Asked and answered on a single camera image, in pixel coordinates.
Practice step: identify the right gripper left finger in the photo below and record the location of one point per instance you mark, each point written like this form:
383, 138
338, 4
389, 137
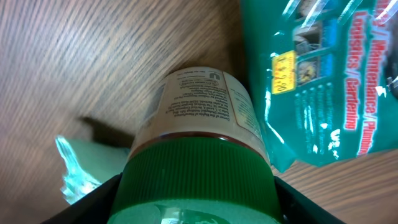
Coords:
92, 208

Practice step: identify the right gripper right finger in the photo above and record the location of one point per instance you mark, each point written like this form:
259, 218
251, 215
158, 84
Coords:
298, 209

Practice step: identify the light green tissue packet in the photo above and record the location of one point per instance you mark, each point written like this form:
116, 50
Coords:
88, 166

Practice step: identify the green lid jar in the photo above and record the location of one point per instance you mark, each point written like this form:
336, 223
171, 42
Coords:
199, 157

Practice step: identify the green 3M gloves packet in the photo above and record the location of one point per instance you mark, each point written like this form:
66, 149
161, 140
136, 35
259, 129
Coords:
323, 77

